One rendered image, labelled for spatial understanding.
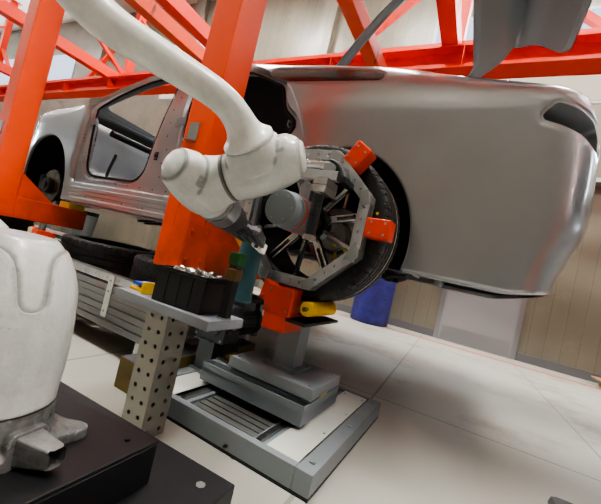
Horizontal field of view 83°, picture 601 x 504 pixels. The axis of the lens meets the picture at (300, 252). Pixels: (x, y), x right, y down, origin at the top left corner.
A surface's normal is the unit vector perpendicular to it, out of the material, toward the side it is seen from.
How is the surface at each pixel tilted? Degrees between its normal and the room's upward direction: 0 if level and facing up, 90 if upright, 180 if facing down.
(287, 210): 90
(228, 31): 90
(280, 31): 90
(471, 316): 90
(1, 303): 76
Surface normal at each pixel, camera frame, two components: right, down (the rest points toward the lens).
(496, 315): -0.40, -0.12
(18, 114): 0.87, 0.18
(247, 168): -0.08, 0.60
